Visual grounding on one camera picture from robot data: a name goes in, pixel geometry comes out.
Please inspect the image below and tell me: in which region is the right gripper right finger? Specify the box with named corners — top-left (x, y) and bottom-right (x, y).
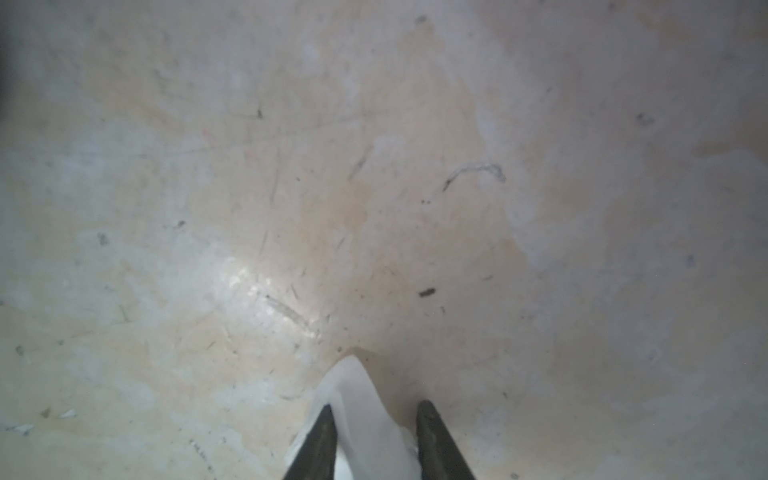
top-left (416, 400), bottom-right (475, 480)

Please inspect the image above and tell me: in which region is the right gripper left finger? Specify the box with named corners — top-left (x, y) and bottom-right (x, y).
top-left (283, 404), bottom-right (338, 480)

